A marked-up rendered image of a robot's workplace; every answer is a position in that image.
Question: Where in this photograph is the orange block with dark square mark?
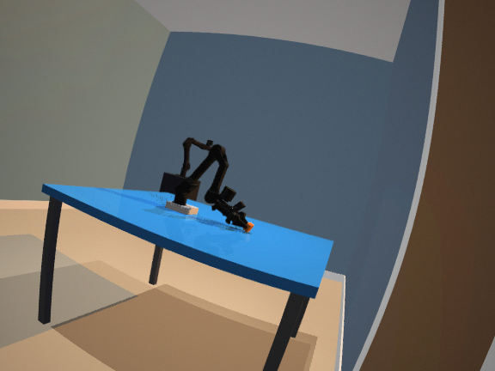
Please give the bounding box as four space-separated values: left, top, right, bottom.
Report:
243 222 254 232

